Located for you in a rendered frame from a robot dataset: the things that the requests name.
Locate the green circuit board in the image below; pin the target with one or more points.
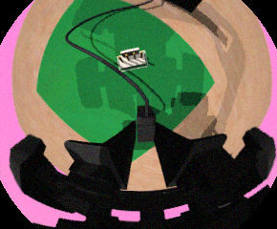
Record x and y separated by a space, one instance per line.
93 99

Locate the black cooling fan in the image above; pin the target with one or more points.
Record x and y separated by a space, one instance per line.
190 5

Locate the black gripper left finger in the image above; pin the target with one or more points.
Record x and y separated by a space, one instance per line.
116 153

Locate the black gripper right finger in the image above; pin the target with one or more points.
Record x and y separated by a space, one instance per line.
175 151

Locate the black fan cable with plug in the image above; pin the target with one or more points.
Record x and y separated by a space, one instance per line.
145 118

